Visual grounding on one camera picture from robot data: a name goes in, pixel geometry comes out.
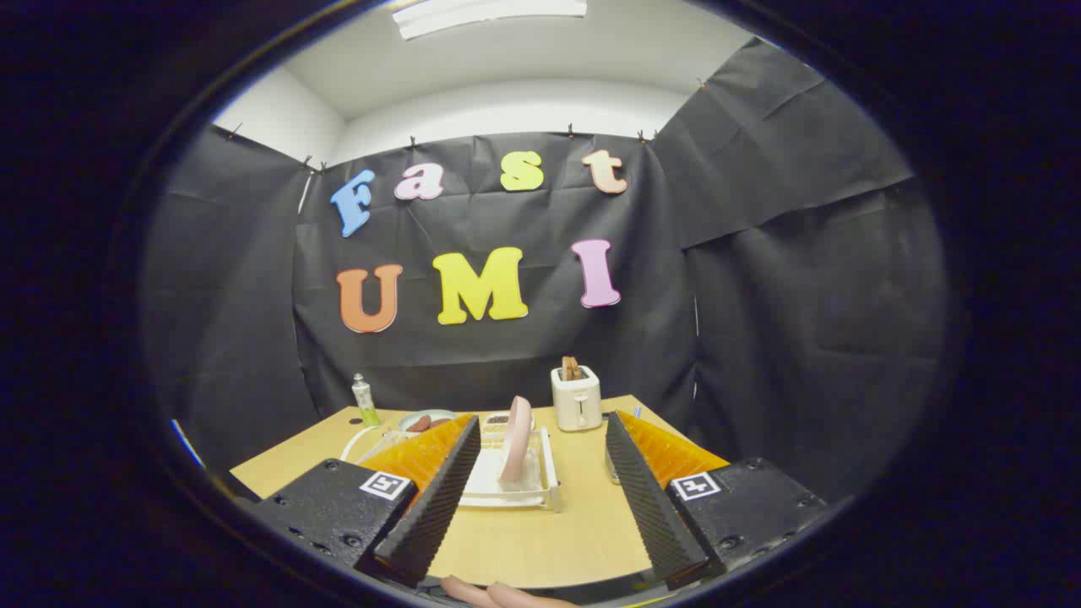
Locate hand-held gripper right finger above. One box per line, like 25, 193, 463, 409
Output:
605, 410, 830, 592

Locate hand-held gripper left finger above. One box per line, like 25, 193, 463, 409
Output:
249, 412, 482, 589

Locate pink plate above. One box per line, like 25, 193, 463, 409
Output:
498, 395, 533, 491

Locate white dish rack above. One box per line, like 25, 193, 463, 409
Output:
340, 411, 562, 513

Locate pale green plate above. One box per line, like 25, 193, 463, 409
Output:
398, 409, 458, 434

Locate cream toaster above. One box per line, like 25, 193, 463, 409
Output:
551, 366, 603, 432

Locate green white tube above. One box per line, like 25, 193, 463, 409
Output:
352, 373, 380, 427

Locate black backdrop cloth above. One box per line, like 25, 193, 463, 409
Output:
139, 38, 951, 508

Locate ceiling light panel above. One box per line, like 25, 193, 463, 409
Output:
391, 0, 588, 41

